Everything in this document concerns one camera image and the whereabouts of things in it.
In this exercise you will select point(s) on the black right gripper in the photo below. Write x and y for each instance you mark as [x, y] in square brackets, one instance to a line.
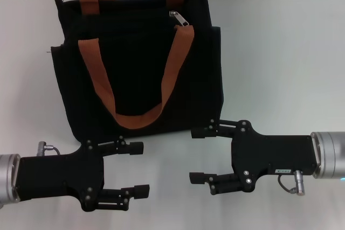
[275, 154]

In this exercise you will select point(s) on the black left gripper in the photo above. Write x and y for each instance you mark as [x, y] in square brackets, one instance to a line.
[59, 176]

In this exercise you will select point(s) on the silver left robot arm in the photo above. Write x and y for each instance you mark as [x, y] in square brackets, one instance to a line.
[6, 176]

